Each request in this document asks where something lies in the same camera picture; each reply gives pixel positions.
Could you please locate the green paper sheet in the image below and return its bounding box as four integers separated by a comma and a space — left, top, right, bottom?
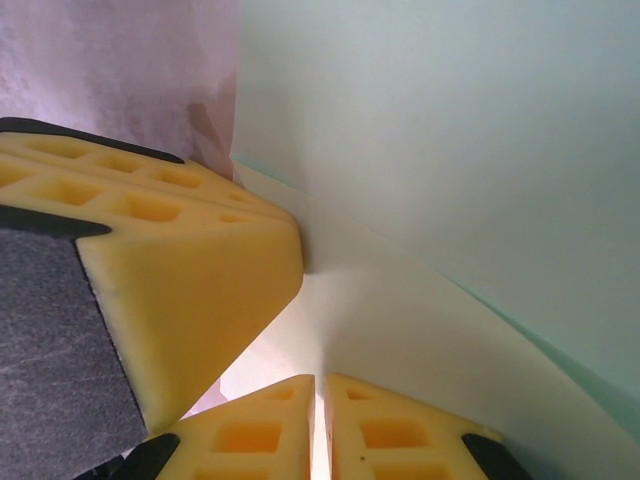
219, 0, 640, 480

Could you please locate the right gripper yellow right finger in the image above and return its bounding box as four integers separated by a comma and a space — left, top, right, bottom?
324, 372, 532, 480

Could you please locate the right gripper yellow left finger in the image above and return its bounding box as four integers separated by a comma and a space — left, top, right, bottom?
117, 373, 316, 480

